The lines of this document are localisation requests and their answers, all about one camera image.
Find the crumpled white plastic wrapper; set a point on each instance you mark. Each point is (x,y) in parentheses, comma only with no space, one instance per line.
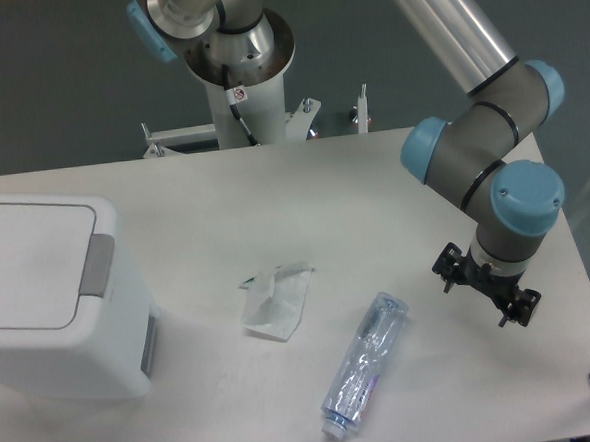
(274,300)

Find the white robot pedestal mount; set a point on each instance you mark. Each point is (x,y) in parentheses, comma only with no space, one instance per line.
(243,76)

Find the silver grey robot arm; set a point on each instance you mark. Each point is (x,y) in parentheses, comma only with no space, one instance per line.
(513,204)

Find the white trash can lid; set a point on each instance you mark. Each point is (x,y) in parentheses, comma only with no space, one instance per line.
(51,255)

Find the crumpled clear plastic bottle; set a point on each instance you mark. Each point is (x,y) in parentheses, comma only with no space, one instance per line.
(362,366)

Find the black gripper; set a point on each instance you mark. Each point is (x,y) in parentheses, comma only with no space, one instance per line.
(517,305)

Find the white trash can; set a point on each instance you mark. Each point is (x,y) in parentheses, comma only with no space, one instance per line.
(77,319)

